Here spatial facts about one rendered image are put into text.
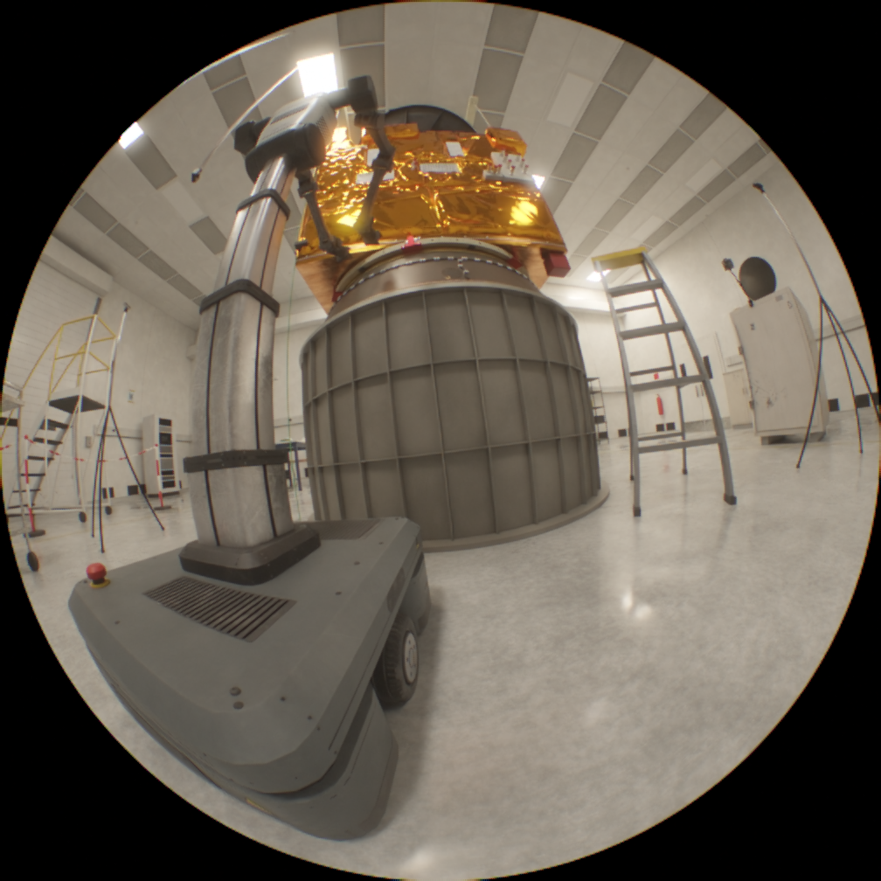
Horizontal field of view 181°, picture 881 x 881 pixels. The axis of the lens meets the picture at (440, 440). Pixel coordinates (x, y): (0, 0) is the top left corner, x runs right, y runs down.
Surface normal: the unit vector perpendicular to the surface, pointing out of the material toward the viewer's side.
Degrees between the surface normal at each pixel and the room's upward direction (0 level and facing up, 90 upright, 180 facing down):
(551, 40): 180
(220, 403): 90
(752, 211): 90
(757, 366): 90
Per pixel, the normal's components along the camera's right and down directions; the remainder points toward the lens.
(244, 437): 0.99, -0.12
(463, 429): 0.03, -0.04
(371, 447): -0.36, 0.01
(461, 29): 0.12, 0.99
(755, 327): -0.99, 0.11
